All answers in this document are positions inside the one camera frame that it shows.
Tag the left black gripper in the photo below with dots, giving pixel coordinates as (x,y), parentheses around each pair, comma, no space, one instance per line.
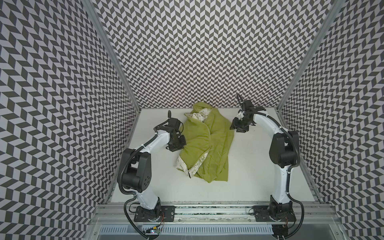
(181,144)

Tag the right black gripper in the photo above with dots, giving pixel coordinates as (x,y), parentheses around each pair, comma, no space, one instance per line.
(240,124)

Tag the green jacket with printed lining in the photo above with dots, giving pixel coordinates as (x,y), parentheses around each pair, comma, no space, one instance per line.
(208,142)

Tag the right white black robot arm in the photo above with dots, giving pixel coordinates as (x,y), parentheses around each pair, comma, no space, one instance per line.
(284,150)

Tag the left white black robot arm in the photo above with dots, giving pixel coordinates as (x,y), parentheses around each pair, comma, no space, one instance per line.
(135,171)

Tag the small green circuit board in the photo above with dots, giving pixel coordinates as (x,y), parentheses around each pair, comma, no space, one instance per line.
(153,231)

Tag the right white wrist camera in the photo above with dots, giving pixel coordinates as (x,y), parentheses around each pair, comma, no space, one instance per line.
(240,115)

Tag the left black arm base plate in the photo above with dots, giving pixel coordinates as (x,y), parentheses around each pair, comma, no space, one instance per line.
(162,213)

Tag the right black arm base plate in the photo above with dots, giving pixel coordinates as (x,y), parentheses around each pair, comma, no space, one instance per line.
(274,215)

